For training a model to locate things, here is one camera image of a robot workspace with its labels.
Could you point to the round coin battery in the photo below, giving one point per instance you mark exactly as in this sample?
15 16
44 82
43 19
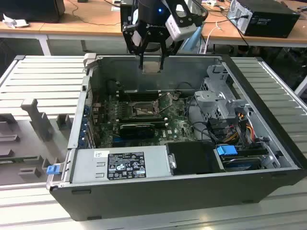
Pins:
176 96

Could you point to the wooden desk white frame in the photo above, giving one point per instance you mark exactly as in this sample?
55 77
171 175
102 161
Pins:
72 26

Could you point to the black graphics card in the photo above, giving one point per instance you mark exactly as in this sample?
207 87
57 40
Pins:
136 131

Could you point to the grey metal drive cage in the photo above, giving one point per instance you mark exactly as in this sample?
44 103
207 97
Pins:
211 98

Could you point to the pale blue teach pendant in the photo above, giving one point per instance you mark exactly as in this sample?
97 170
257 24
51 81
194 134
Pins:
192 42

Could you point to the crumpled white paper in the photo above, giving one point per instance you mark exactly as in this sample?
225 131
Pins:
14 22

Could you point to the CPU socket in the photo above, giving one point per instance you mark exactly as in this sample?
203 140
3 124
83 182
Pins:
141 109

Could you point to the small square CPU plate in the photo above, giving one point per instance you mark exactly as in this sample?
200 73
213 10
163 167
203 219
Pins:
151 67

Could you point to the black plastic shroud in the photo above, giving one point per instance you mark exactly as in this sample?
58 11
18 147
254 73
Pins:
194 158

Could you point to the large black box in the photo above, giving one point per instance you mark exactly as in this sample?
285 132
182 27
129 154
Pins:
31 10

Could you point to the grey power supply unit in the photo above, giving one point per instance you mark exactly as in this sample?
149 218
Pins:
88 172

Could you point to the wooden desk with tower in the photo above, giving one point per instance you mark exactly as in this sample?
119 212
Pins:
223 33

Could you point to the blue expansion slot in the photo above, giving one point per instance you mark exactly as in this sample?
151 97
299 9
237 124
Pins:
117 141

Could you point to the blue case latch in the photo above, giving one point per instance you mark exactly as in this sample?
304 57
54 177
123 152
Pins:
52 170

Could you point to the black tower PC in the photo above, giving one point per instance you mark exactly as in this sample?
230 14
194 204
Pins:
271 21

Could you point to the grey case latch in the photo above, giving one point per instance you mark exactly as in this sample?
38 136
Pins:
90 60

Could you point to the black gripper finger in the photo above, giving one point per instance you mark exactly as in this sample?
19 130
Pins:
141 51
163 60

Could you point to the green motherboard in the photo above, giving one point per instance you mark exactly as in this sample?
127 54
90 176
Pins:
177 124

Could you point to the black RAM slot row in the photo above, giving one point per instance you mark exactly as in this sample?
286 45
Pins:
139 94
144 119

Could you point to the hard disk drive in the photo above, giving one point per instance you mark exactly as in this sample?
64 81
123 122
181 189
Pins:
242 164

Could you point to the blue disk carrier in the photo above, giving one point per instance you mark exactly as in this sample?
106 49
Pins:
226 152

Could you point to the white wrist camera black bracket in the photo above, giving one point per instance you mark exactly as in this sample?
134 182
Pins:
180 28

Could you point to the small black box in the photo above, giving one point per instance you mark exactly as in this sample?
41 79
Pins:
127 12

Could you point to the black open PC case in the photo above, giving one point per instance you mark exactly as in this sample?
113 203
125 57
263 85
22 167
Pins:
168 198

